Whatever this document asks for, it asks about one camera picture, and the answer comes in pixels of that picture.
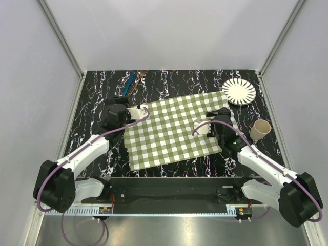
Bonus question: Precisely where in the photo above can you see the white blue striped plate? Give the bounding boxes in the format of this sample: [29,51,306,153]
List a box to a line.
[222,78,256,106]

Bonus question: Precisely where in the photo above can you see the green checkered cloth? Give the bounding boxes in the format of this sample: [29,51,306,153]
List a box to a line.
[124,92,229,171]

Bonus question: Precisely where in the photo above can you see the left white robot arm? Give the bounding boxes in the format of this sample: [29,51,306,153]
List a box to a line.
[33,96,133,213]

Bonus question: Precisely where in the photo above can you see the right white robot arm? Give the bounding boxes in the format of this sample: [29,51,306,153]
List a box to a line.
[206,108,323,227]

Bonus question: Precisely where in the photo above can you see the beige paper cup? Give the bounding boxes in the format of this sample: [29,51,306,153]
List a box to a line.
[250,119,272,141]

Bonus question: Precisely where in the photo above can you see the blue plastic knife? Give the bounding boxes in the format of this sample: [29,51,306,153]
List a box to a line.
[122,71,135,96]

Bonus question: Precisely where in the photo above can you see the brown wooden fork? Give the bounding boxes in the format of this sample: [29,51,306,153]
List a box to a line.
[128,70,147,96]

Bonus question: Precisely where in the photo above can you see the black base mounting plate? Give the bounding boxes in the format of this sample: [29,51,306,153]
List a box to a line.
[82,177,252,206]

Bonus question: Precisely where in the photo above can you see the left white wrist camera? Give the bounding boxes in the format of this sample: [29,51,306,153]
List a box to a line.
[127,107,147,120]

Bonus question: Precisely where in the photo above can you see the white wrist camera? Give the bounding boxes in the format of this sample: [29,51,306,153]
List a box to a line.
[192,120,211,135]
[127,107,147,120]

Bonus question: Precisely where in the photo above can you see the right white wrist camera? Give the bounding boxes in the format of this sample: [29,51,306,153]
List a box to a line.
[192,120,211,135]

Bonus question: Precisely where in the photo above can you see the aluminium front rail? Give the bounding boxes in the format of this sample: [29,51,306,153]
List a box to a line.
[34,186,313,215]

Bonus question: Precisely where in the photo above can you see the right aluminium frame post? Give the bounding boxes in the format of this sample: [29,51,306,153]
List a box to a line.
[260,0,308,75]

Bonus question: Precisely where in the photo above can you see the aluminium frame post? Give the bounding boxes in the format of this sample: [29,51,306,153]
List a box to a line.
[260,0,308,75]
[35,0,87,80]

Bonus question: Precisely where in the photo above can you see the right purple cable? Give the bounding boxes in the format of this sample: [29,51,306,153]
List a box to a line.
[192,120,323,223]

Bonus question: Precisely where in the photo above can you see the purple cable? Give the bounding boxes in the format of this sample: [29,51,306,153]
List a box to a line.
[192,120,323,223]
[37,107,151,243]

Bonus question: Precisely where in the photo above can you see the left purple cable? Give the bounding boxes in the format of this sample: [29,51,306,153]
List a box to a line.
[37,107,151,243]

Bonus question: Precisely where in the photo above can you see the left aluminium frame post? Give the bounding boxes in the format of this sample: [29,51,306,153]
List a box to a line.
[35,0,87,80]

